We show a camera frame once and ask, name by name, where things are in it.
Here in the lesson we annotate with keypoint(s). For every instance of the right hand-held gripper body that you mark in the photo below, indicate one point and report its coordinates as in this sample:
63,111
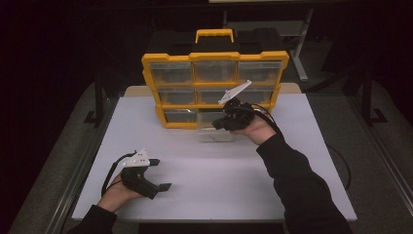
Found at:
238,110

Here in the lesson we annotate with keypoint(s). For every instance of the grey metal table frame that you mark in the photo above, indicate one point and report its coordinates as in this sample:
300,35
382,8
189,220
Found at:
300,48

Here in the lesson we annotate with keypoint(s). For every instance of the clear plastic drawer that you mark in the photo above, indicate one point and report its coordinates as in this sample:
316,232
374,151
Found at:
216,134

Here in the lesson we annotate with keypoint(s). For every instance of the yellow black parts organizer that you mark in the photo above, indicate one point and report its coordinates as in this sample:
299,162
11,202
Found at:
214,85

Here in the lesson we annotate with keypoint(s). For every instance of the black metal stand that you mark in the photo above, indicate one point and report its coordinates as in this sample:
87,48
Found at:
98,104
368,100

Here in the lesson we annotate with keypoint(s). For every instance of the aluminium frame rail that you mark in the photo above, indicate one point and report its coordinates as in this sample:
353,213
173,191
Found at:
383,152
78,182

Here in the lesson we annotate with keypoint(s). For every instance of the person's right hand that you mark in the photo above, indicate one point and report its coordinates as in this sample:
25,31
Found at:
258,130

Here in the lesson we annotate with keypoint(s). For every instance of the person's left hand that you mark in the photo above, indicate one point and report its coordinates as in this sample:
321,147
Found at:
115,196

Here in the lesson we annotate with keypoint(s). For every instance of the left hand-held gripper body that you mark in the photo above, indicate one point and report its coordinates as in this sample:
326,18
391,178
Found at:
138,177

